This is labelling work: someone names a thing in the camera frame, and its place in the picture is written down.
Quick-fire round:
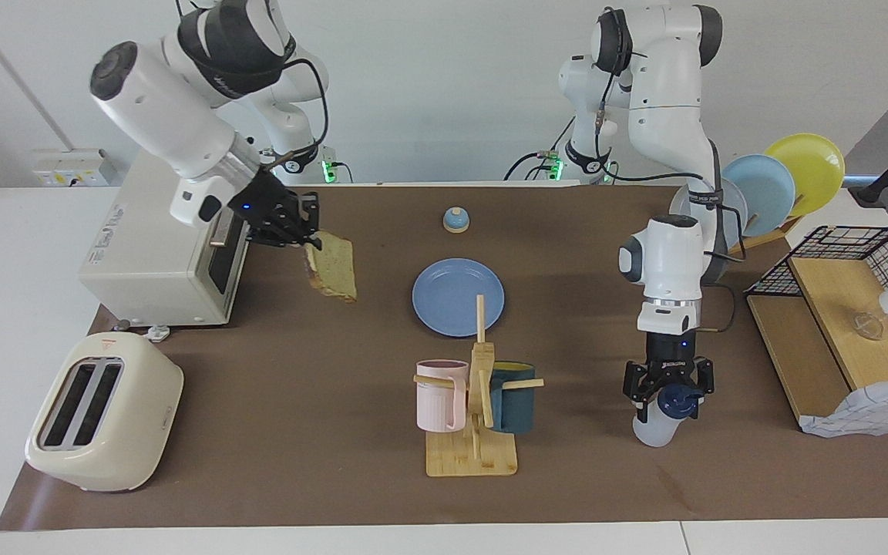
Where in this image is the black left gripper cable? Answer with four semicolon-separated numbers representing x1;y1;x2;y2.
594;8;738;334

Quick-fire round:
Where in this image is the wooden shelf with wire basket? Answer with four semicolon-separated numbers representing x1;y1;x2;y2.
745;225;888;432

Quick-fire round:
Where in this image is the cream two-slot toaster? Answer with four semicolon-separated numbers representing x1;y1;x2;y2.
25;331;184;493

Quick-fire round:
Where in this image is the toasted bread slice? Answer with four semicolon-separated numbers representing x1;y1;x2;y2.
304;230;358;304

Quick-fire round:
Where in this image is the white checkered cloth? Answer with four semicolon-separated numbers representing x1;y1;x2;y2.
799;376;888;439

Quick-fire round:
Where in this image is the clear glass cup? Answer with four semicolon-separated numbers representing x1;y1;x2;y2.
853;308;888;341

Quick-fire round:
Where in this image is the pale grey plate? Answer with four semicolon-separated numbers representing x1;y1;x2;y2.
669;179;749;257

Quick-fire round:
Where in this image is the wooden plate rack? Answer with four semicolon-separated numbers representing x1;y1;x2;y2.
728;214;803;259

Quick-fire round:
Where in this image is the white wall socket strip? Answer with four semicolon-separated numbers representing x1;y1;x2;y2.
32;148;117;187

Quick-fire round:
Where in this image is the white toaster oven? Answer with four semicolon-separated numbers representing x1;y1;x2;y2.
78;146;252;328

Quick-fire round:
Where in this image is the wooden mug rack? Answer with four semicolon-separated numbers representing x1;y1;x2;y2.
413;294;545;478

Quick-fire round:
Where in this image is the brown table mat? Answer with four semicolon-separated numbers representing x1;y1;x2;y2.
0;183;888;533

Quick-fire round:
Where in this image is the white bottle with navy cap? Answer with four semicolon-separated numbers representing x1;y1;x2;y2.
632;383;704;448

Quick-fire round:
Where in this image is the yellow plate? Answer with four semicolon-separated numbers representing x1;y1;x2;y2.
765;133;846;218

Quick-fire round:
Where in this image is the teal mug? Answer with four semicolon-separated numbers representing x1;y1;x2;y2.
488;361;537;434

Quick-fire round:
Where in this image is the pink ribbed mug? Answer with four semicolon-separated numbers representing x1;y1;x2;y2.
415;359;469;433

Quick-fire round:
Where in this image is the blue round plate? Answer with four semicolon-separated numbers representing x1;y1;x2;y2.
412;257;506;338

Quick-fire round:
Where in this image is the light blue plate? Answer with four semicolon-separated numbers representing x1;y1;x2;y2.
721;155;797;237

